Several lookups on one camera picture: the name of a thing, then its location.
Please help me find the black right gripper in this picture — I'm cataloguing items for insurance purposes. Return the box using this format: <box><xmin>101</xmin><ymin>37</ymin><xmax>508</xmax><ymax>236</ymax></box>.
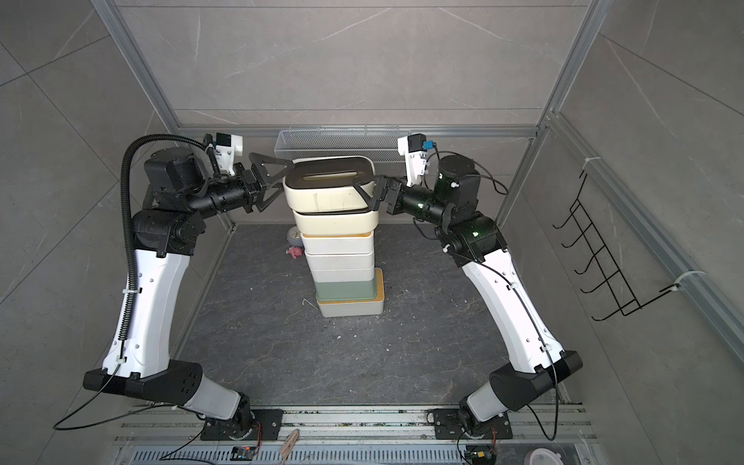
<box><xmin>356</xmin><ymin>177</ymin><xmax>453</xmax><ymax>233</ymax></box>

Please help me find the cream box dark lid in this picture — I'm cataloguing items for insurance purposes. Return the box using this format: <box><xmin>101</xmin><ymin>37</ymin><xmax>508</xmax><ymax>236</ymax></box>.
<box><xmin>283</xmin><ymin>156</ymin><xmax>376</xmax><ymax>214</ymax></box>
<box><xmin>293</xmin><ymin>211</ymin><xmax>379</xmax><ymax>236</ymax></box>

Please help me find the bamboo lid box edge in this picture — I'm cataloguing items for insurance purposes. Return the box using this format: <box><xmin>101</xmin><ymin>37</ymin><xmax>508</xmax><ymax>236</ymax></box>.
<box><xmin>300</xmin><ymin>232</ymin><xmax>374</xmax><ymax>255</ymax></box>

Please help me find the white tissue box bamboo lid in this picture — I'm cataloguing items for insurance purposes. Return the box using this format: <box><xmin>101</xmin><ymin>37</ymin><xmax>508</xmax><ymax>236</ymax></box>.
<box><xmin>305</xmin><ymin>252</ymin><xmax>375</xmax><ymax>270</ymax></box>

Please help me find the mint green tissue box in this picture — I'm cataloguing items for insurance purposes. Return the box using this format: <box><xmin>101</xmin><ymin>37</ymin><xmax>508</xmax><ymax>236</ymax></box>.
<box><xmin>315</xmin><ymin>279</ymin><xmax>377</xmax><ymax>302</ymax></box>

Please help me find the large bamboo lid tissue box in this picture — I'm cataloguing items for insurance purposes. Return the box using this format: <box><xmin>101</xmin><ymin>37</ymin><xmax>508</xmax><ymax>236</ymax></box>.
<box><xmin>316</xmin><ymin>267</ymin><xmax>386</xmax><ymax>318</ymax></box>

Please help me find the white tissue box grey lid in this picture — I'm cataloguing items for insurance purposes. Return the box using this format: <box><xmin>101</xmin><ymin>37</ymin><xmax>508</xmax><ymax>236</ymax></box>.
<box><xmin>311</xmin><ymin>267</ymin><xmax>376</xmax><ymax>283</ymax></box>

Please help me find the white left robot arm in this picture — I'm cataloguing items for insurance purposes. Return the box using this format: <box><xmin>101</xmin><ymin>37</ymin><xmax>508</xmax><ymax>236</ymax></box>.
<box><xmin>83</xmin><ymin>134</ymin><xmax>294</xmax><ymax>440</ymax></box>

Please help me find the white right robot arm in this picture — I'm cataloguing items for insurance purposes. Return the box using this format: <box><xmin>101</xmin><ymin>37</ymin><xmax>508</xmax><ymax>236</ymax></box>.
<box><xmin>351</xmin><ymin>152</ymin><xmax>583</xmax><ymax>436</ymax></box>

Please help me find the small grey alarm clock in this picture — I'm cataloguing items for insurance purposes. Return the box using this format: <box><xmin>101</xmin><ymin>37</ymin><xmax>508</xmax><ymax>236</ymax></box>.
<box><xmin>287</xmin><ymin>226</ymin><xmax>303</xmax><ymax>247</ymax></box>

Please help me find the small pink pig toy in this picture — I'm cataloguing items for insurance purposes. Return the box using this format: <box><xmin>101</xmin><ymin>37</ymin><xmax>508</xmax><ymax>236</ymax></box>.
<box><xmin>286</xmin><ymin>246</ymin><xmax>304</xmax><ymax>259</ymax></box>

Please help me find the white wire mesh basket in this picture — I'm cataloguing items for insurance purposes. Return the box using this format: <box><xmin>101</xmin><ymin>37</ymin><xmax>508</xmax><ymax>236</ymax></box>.
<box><xmin>274</xmin><ymin>129</ymin><xmax>409</xmax><ymax>164</ymax></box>

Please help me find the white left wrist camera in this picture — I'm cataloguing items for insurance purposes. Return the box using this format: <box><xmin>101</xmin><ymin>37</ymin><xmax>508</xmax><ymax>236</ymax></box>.
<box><xmin>212</xmin><ymin>133</ymin><xmax>243</xmax><ymax>176</ymax></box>

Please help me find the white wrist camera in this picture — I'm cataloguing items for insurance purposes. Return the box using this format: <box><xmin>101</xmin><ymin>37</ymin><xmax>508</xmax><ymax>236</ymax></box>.
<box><xmin>212</xmin><ymin>133</ymin><xmax>243</xmax><ymax>176</ymax></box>
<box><xmin>397</xmin><ymin>133</ymin><xmax>434</xmax><ymax>187</ymax></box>

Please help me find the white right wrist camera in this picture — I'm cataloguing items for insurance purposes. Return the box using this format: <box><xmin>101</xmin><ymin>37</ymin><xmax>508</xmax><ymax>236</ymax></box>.
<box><xmin>397</xmin><ymin>133</ymin><xmax>434</xmax><ymax>187</ymax></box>

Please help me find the black wire hook rack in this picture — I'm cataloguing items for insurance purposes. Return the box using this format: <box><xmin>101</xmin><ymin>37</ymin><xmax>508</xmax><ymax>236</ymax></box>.
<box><xmin>551</xmin><ymin>170</ymin><xmax>705</xmax><ymax>323</ymax></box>

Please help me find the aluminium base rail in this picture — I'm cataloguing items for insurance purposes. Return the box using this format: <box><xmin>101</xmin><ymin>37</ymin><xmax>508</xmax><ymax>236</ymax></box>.
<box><xmin>104</xmin><ymin>404</ymin><xmax>607</xmax><ymax>464</ymax></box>

